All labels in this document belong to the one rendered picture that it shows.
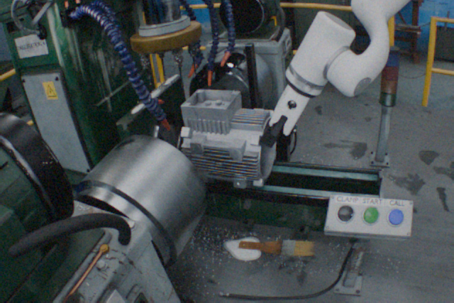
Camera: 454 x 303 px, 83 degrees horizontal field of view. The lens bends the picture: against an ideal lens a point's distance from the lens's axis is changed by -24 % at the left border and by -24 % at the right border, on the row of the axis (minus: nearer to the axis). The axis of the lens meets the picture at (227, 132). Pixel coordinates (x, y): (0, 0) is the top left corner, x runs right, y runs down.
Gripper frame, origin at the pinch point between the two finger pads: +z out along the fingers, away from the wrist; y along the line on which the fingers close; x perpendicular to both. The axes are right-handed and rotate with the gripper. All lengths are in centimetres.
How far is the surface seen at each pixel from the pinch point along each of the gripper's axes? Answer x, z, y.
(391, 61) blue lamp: -23.0, -24.2, 33.1
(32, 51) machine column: 65, 5, -12
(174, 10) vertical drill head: 33.5, -14.8, 4.7
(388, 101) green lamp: -29.7, -12.3, 33.1
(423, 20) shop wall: -164, -32, 486
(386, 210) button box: -24.4, -12.2, -18.7
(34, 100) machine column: 63, 21, -12
